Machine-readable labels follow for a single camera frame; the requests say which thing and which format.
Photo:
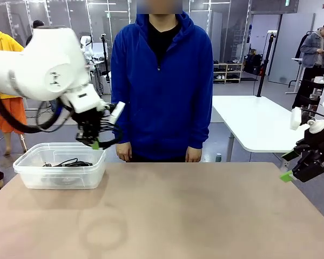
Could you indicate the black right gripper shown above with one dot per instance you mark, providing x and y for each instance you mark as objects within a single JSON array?
[{"x": 320, "y": 143}]

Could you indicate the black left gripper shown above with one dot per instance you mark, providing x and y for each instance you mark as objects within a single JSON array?
[{"x": 89, "y": 121}]

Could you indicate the blue-sleeved left forearm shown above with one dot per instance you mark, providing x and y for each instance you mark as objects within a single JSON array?
[{"x": 198, "y": 129}]

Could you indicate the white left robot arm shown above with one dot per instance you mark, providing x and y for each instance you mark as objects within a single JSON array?
[{"x": 43, "y": 70}]

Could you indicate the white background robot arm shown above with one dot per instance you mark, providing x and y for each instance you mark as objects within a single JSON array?
[{"x": 84, "y": 41}]

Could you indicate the blue-sleeved right forearm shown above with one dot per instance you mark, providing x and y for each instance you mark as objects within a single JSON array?
[{"x": 127, "y": 135}]

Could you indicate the person's right hand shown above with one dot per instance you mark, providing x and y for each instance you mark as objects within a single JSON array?
[{"x": 124, "y": 152}]

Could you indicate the person's left hand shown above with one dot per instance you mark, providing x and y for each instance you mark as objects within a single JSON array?
[{"x": 194, "y": 155}]

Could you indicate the clear plastic storage container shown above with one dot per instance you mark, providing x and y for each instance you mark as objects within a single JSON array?
[{"x": 56, "y": 183}]

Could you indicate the large white table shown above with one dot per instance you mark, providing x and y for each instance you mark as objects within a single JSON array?
[{"x": 253, "y": 121}]

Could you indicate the small grey can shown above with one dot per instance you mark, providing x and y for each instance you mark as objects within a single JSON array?
[{"x": 218, "y": 157}]

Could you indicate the person in blue hoodie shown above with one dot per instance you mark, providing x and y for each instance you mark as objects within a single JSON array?
[{"x": 162, "y": 89}]

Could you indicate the tall black stand pole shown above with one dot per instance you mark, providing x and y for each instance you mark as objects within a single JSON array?
[{"x": 264, "y": 67}]

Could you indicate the white desk with white legs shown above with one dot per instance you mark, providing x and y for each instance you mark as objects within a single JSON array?
[{"x": 297, "y": 59}]

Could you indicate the black backpack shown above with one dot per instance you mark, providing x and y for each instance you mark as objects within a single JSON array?
[{"x": 252, "y": 64}]

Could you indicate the person in denim jacket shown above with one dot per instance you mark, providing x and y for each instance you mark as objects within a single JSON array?
[{"x": 313, "y": 51}]

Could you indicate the wooden shoe rack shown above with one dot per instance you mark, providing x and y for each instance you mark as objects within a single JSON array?
[{"x": 226, "y": 73}]

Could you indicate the person in black with cap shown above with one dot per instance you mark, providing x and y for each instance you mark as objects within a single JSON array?
[{"x": 38, "y": 24}]

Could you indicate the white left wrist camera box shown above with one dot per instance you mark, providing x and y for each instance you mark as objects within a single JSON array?
[{"x": 116, "y": 113}]

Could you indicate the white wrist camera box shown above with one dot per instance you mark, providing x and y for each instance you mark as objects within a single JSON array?
[
  {"x": 295, "y": 118},
  {"x": 116, "y": 113}
]

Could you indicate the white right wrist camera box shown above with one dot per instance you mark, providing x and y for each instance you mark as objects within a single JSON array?
[{"x": 295, "y": 118}]

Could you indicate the black camera tripod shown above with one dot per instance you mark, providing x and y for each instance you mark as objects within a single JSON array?
[{"x": 105, "y": 54}]

